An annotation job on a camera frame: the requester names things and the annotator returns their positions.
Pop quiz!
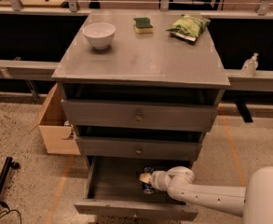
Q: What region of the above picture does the blue pepsi can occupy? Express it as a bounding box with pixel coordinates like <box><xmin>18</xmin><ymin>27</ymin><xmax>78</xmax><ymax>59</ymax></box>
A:
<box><xmin>142</xmin><ymin>166</ymin><xmax>155</xmax><ymax>194</ymax></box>

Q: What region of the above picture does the black stand with cable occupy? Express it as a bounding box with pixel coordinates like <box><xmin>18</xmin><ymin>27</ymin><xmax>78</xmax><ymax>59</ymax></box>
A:
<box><xmin>0</xmin><ymin>157</ymin><xmax>22</xmax><ymax>224</ymax></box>

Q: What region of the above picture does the bottom grey open drawer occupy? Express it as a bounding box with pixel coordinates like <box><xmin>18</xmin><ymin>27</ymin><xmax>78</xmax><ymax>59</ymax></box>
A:
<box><xmin>75</xmin><ymin>157</ymin><xmax>198</xmax><ymax>221</ymax></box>

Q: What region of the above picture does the white ceramic bowl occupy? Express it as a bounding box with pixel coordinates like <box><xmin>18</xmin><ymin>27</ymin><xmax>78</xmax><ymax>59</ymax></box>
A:
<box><xmin>83</xmin><ymin>22</ymin><xmax>116</xmax><ymax>49</ymax></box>

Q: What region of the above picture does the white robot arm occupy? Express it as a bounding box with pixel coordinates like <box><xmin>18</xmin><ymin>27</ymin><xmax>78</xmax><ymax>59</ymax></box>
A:
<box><xmin>140</xmin><ymin>166</ymin><xmax>273</xmax><ymax>224</ymax></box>

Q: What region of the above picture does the grey drawer cabinet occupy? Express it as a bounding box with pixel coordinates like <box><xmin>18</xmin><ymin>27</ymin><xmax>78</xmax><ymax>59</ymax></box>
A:
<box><xmin>51</xmin><ymin>13</ymin><xmax>231</xmax><ymax>173</ymax></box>

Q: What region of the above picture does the cardboard box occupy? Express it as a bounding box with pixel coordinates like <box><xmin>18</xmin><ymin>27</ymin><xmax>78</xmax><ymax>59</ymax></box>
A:
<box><xmin>30</xmin><ymin>84</ymin><xmax>80</xmax><ymax>155</ymax></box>

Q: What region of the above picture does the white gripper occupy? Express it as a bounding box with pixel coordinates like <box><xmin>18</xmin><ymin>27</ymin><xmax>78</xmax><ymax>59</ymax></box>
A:
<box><xmin>139</xmin><ymin>171</ymin><xmax>171</xmax><ymax>191</ymax></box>

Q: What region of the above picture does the middle grey drawer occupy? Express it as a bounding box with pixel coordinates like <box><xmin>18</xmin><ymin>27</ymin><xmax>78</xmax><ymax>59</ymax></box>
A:
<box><xmin>76</xmin><ymin>136</ymin><xmax>201</xmax><ymax>161</ymax></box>

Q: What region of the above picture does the green yellow sponge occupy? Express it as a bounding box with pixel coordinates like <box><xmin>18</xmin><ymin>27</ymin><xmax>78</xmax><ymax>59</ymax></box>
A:
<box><xmin>133</xmin><ymin>17</ymin><xmax>154</xmax><ymax>34</ymax></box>

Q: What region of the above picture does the top grey drawer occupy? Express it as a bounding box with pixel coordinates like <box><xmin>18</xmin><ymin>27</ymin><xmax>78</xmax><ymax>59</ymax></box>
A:
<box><xmin>61</xmin><ymin>99</ymin><xmax>217</xmax><ymax>132</ymax></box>

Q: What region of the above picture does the green chip bag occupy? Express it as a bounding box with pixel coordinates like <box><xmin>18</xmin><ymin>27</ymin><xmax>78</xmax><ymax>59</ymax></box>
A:
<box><xmin>168</xmin><ymin>15</ymin><xmax>211</xmax><ymax>42</ymax></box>

